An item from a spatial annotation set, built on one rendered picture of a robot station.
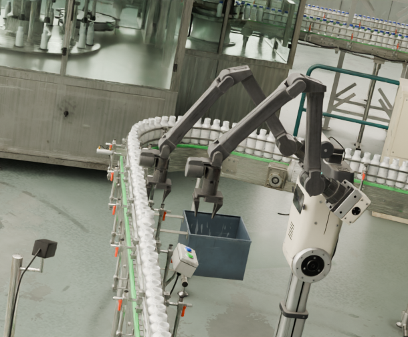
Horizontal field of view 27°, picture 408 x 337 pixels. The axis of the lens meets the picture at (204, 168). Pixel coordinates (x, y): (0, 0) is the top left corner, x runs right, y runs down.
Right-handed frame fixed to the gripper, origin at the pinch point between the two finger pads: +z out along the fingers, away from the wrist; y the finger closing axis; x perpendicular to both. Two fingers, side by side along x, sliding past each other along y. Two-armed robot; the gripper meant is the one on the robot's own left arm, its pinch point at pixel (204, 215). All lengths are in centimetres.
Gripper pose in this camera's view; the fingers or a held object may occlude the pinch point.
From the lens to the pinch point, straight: 310.9
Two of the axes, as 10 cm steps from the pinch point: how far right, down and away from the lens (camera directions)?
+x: -1.3, -3.3, 9.3
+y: 9.8, 1.3, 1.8
